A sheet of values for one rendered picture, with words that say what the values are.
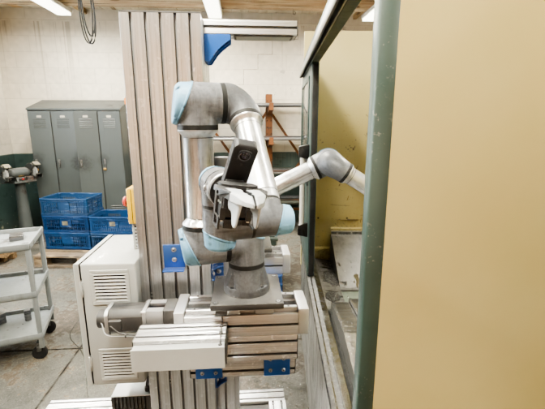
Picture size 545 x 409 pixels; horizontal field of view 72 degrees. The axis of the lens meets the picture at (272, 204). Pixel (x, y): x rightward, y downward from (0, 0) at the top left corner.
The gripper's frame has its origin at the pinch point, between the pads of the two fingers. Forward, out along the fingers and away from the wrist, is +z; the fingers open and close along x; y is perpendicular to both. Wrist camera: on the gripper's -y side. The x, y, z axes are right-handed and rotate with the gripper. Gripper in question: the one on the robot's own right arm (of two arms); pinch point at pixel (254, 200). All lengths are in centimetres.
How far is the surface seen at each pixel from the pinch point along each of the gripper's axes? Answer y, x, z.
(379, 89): -20.8, -22.7, -5.8
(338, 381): 71, -54, -47
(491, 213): -1.2, -47.2, 1.9
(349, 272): 73, -121, -154
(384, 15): -32.8, -21.0, -5.8
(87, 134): 20, 92, -543
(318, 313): 70, -68, -93
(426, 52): -28.0, -29.2, -3.2
